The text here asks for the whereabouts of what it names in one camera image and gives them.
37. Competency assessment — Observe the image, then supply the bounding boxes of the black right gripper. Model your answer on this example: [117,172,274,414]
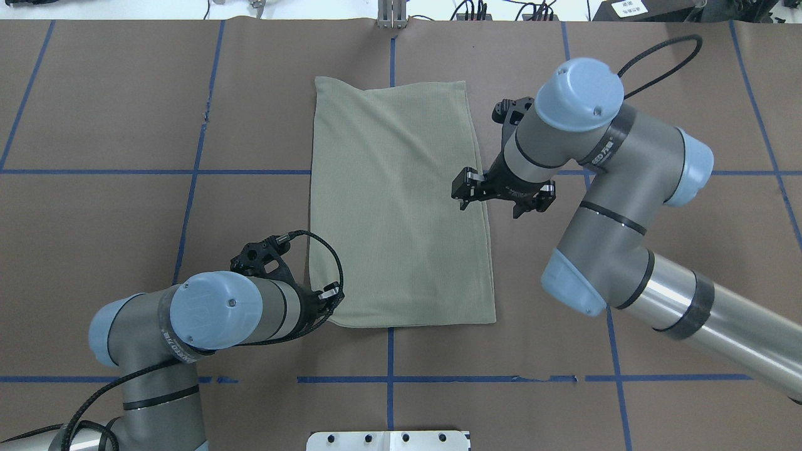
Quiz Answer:
[450,97,556,219]

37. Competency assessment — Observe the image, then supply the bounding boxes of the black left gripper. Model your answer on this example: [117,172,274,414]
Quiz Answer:
[230,233,344,332]

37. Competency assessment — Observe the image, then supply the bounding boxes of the olive green long-sleeve shirt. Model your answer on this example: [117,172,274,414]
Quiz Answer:
[310,76,496,328]

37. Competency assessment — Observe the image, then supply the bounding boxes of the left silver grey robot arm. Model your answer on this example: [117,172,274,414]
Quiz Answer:
[2,229,344,450]

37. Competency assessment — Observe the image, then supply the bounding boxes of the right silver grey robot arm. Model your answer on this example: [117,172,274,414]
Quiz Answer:
[450,58,801,403]

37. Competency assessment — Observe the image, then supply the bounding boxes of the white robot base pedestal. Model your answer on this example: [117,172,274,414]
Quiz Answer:
[306,430,472,450]

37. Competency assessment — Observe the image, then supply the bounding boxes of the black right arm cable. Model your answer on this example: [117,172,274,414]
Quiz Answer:
[617,34,704,101]

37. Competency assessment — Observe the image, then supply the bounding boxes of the aluminium frame post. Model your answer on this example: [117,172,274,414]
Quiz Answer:
[377,0,409,29]

